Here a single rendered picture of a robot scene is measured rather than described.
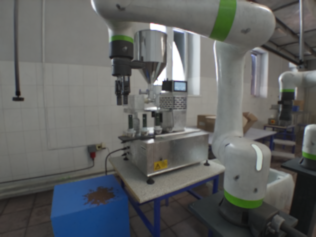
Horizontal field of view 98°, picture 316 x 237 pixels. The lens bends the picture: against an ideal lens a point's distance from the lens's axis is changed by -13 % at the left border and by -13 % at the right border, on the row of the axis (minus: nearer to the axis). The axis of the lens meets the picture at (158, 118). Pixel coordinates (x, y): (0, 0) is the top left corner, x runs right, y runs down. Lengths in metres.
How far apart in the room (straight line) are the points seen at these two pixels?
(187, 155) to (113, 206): 0.65
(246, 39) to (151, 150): 0.80
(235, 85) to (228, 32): 0.22
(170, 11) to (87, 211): 1.17
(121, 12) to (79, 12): 2.33
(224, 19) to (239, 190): 0.48
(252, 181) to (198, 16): 0.47
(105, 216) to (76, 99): 1.72
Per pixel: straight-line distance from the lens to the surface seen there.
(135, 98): 1.21
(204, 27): 0.49
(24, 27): 2.74
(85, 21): 2.79
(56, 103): 2.51
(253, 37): 0.52
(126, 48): 0.58
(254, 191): 0.54
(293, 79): 1.29
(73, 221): 1.25
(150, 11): 0.49
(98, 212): 1.25
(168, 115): 1.36
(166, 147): 1.09
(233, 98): 0.63
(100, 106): 2.55
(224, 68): 0.64
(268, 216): 0.56
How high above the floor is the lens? 1.30
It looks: 7 degrees down
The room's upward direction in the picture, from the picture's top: straight up
